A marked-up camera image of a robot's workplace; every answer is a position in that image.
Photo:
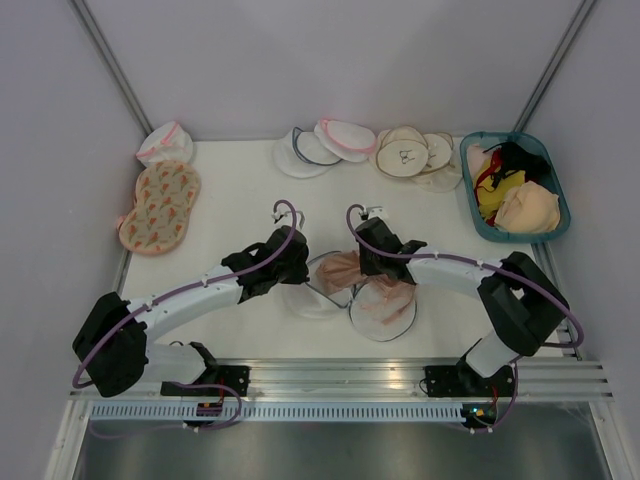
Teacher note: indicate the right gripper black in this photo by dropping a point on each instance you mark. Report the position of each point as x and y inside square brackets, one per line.
[366, 267]

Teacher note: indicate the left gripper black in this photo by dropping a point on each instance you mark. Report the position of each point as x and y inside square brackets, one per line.
[300, 276]

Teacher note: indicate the dusty pink bra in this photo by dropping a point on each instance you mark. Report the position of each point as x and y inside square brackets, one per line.
[380, 299]

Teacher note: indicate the blue-trimmed white mesh laundry bag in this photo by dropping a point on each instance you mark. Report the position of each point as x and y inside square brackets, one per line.
[310, 301]

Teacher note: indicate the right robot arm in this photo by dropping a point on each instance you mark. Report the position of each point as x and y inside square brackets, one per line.
[523, 306]

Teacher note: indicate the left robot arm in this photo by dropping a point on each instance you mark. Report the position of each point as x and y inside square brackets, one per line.
[117, 345]

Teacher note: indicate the beige laundry bag back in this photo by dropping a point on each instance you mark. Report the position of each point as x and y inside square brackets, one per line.
[443, 171]

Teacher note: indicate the beige laundry bag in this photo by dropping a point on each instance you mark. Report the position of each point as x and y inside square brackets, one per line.
[443, 171]
[402, 152]

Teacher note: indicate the blue-trimmed mesh bag centre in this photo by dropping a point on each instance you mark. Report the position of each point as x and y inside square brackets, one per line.
[301, 155]

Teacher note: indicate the beige laundry bag front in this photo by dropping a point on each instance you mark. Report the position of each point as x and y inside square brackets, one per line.
[402, 152]

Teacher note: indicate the pink-trimmed mesh bag centre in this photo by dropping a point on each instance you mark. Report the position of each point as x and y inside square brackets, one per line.
[350, 142]

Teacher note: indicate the pink-trimmed mesh bag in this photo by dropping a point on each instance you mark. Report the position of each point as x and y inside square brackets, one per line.
[168, 142]
[350, 142]

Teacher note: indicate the yellow bra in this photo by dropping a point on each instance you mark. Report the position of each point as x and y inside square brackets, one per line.
[491, 186]

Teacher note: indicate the floral patterned laundry bag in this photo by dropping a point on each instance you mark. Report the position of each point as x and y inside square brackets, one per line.
[164, 197]

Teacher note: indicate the pale pink bra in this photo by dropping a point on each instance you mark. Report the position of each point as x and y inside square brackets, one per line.
[479, 160]

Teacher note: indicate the peach bra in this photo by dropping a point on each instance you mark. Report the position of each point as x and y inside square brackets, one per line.
[529, 208]

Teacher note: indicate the pink-trimmed mesh bag left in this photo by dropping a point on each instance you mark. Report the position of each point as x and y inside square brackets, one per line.
[168, 142]

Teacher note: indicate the black bra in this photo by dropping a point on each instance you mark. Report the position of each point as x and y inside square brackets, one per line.
[515, 157]

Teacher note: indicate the teal plastic basket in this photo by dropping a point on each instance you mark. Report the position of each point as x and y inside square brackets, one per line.
[487, 228]

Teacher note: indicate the left corner aluminium profile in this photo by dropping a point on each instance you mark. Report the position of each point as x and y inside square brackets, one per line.
[106, 55]

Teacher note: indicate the corner aluminium profile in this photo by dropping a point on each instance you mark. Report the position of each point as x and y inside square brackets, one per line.
[578, 21]
[106, 55]

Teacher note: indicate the right corner aluminium profile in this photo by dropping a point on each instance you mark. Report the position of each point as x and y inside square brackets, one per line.
[578, 21]

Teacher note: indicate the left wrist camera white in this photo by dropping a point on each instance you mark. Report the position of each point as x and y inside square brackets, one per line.
[300, 219]

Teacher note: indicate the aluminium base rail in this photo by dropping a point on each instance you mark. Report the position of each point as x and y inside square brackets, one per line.
[539, 379]

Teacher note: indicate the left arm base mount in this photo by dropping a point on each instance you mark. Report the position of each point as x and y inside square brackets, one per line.
[219, 382]

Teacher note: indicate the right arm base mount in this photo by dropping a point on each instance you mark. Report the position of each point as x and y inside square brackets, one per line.
[450, 381]

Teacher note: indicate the white slotted cable duct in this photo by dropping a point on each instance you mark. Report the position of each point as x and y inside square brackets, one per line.
[285, 411]

